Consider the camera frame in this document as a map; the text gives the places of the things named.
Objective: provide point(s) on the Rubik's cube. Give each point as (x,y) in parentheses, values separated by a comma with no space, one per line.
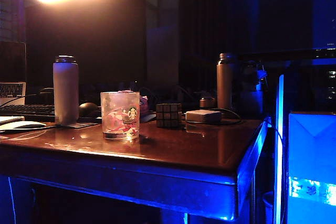
(168,115)

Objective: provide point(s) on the pink snack package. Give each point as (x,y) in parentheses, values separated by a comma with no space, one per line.
(144,103)

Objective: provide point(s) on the small metal tin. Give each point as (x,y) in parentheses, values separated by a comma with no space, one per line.
(207,102)

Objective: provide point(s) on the white power adapter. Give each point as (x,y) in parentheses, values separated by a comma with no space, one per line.
(203,116)

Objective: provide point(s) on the flat coaster card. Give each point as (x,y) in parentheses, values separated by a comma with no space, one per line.
(84,125)

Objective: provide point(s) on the bronze thermos bottle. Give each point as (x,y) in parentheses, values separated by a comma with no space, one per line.
(225,85)

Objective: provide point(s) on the silver laptop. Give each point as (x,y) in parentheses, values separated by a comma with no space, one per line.
(11,90)

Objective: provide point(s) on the white thermos bottle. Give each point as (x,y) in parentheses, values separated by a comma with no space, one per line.
(65,90)

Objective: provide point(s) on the dark jug with tag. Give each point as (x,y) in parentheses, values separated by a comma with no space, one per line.
(250,95)

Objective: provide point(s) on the round waste bin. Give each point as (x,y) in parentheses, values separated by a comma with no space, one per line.
(268,205)

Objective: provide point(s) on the white notebook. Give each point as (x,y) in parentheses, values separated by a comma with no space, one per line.
(10,119)

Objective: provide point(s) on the white flat mouse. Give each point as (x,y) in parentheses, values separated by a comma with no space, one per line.
(23,125)

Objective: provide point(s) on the dark monitor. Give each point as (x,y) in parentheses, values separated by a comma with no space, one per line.
(288,53)

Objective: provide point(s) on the dark rounded computer mouse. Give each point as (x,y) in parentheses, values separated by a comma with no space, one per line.
(88,109)

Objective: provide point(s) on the white cardboard box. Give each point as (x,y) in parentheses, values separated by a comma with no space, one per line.
(312,155)

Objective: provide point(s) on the white vertical panel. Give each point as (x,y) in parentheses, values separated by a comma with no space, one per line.
(278,142)

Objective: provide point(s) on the Starbucks printed glass cup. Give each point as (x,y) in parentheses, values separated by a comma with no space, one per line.
(118,121)

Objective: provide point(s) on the black keyboard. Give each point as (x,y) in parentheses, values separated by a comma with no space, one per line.
(26,110)

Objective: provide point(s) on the dark blue flat pouch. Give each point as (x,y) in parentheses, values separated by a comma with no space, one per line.
(148,117)

